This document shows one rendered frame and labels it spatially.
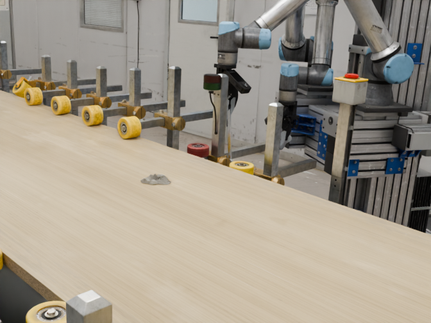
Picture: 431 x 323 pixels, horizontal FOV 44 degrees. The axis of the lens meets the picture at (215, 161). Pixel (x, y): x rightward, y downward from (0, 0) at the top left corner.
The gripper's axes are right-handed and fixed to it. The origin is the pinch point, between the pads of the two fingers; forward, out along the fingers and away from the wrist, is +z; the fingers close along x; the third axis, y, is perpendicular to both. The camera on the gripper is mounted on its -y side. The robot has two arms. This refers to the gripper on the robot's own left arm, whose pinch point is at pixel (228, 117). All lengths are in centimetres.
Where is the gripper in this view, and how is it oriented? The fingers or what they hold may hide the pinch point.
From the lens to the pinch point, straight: 204.2
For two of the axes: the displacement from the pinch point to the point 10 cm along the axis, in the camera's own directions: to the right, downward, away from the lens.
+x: -7.0, 1.7, -6.9
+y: -7.1, -2.4, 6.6
